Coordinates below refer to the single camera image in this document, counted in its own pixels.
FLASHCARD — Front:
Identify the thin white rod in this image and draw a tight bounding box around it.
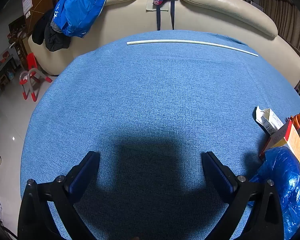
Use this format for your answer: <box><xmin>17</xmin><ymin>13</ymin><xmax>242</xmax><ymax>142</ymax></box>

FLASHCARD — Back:
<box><xmin>127</xmin><ymin>39</ymin><xmax>259</xmax><ymax>57</ymax></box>

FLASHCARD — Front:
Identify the torn white carton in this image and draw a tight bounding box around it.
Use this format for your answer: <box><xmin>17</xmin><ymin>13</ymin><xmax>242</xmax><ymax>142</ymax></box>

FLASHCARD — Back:
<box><xmin>253</xmin><ymin>106</ymin><xmax>285</xmax><ymax>136</ymax></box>

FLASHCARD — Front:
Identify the grey red tubular frame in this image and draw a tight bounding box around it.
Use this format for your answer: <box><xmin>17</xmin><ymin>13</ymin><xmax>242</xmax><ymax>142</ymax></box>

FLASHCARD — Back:
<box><xmin>19</xmin><ymin>67</ymin><xmax>53</xmax><ymax>102</ymax></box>

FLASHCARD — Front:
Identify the wall calendar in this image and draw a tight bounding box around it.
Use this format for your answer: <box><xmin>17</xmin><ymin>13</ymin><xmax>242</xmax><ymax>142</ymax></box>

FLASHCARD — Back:
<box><xmin>18</xmin><ymin>0</ymin><xmax>33</xmax><ymax>19</ymax></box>

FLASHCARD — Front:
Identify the orange cardboard box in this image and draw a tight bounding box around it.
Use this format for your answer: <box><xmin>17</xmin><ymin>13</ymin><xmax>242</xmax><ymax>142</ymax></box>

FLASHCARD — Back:
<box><xmin>259</xmin><ymin>120</ymin><xmax>300</xmax><ymax>174</ymax></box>

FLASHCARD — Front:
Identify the brown curtain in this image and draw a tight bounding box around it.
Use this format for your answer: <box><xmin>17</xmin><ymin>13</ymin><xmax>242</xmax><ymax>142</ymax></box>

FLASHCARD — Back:
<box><xmin>259</xmin><ymin>0</ymin><xmax>300</xmax><ymax>55</ymax></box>

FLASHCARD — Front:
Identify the blue plastic bag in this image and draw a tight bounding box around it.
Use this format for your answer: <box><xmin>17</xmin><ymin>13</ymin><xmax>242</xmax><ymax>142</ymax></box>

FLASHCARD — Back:
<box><xmin>249</xmin><ymin>146</ymin><xmax>300</xmax><ymax>239</ymax></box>

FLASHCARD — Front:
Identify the dark wooden shelf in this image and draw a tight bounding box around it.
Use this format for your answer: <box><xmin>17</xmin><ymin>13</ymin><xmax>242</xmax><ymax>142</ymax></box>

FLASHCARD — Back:
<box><xmin>7</xmin><ymin>16</ymin><xmax>28</xmax><ymax>68</ymax></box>

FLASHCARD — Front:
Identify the blue table cloth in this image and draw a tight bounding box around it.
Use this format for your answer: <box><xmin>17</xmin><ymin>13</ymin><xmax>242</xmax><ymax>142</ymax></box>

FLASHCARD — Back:
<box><xmin>20</xmin><ymin>30</ymin><xmax>300</xmax><ymax>240</ymax></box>

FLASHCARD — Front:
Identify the cream leather sofa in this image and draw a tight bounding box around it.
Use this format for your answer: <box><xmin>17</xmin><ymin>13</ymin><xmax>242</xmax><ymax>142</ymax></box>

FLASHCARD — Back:
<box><xmin>27</xmin><ymin>0</ymin><xmax>300</xmax><ymax>88</ymax></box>

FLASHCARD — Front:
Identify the black jacket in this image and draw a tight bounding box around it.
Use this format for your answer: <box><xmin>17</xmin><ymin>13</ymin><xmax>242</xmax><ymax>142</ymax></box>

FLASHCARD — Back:
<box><xmin>32</xmin><ymin>9</ymin><xmax>72</xmax><ymax>52</ymax></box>

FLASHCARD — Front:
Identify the blue jacket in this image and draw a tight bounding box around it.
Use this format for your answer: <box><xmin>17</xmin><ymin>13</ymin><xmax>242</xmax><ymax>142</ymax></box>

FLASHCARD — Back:
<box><xmin>54</xmin><ymin>0</ymin><xmax>120</xmax><ymax>38</ymax></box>

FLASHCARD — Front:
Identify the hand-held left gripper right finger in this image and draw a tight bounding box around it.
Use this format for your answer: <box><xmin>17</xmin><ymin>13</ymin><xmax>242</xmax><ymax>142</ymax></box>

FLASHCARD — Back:
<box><xmin>201</xmin><ymin>151</ymin><xmax>285</xmax><ymax>240</ymax></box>

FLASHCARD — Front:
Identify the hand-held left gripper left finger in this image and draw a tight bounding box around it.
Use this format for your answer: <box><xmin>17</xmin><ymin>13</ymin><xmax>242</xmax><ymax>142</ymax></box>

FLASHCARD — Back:
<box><xmin>17</xmin><ymin>151</ymin><xmax>101</xmax><ymax>240</ymax></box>

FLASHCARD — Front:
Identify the orange snack wrapper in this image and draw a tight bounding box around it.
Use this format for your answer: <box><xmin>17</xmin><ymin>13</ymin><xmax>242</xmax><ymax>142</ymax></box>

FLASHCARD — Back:
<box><xmin>287</xmin><ymin>113</ymin><xmax>300</xmax><ymax>128</ymax></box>

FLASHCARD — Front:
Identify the red plastic stool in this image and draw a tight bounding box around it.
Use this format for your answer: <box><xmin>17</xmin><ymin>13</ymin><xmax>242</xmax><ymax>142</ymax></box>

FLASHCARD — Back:
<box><xmin>26</xmin><ymin>52</ymin><xmax>38</xmax><ymax>72</ymax></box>

